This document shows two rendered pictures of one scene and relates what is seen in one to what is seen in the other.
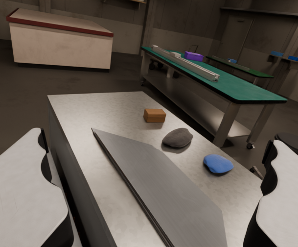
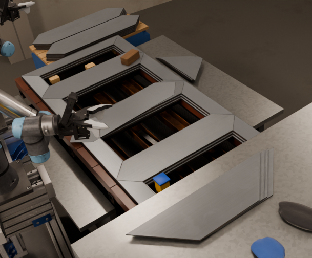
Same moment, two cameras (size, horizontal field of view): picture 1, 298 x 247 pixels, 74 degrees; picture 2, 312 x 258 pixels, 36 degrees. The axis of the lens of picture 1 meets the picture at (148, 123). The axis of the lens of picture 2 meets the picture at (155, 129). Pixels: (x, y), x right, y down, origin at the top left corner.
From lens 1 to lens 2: 170 cm
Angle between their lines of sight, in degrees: 79
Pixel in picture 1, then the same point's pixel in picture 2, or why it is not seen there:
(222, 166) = (261, 251)
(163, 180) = (219, 202)
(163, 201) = (197, 203)
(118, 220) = (180, 186)
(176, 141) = (285, 210)
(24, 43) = not seen: outside the picture
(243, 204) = not seen: outside the picture
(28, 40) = not seen: outside the picture
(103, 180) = (210, 172)
